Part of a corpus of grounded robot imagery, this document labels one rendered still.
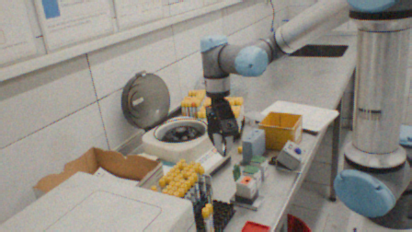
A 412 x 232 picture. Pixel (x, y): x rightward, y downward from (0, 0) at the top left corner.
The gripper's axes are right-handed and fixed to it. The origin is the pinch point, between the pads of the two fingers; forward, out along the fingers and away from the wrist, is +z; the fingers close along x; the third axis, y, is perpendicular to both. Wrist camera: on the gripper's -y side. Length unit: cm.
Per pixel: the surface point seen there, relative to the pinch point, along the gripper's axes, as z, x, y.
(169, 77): -8, 11, 64
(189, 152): 2.9, 9.7, 10.2
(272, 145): 10.5, -21.8, 18.4
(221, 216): 10.7, 5.2, -14.9
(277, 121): 6.1, -27.9, 29.7
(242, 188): 6.5, -2.6, -9.6
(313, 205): 99, -73, 85
